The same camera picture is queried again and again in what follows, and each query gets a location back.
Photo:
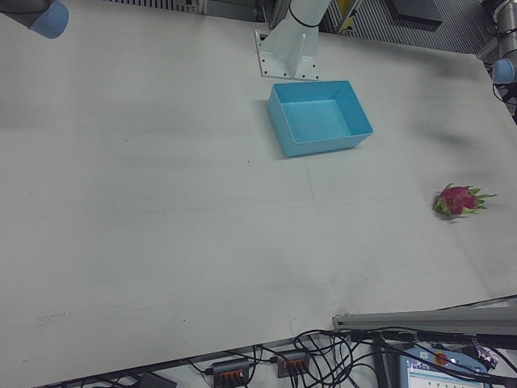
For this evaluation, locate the pink dragon fruit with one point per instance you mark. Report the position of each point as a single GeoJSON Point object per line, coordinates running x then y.
{"type": "Point", "coordinates": [456, 198]}

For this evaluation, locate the UR5e robot arm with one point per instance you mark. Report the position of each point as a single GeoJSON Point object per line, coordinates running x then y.
{"type": "Point", "coordinates": [504, 70]}
{"type": "Point", "coordinates": [48, 18]}

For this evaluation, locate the light blue plastic bin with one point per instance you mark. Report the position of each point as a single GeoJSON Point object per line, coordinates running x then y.
{"type": "Point", "coordinates": [315, 121]}

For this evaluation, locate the grey orange USB hub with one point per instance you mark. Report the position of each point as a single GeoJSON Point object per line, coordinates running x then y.
{"type": "Point", "coordinates": [292, 359]}
{"type": "Point", "coordinates": [230, 368]}

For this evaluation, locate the black flat device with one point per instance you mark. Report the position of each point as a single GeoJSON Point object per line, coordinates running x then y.
{"type": "Point", "coordinates": [153, 382]}

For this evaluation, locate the dark grey box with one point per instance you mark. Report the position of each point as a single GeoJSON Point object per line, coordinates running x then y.
{"type": "Point", "coordinates": [416, 10]}

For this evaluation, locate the teach pendant with screen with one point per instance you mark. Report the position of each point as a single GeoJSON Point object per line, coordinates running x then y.
{"type": "Point", "coordinates": [436, 376]}

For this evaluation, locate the white pedestal mount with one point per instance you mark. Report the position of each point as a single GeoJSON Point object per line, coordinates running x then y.
{"type": "Point", "coordinates": [291, 44]}

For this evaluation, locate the aluminium profile rail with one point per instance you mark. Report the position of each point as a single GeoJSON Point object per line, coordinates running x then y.
{"type": "Point", "coordinates": [424, 319]}

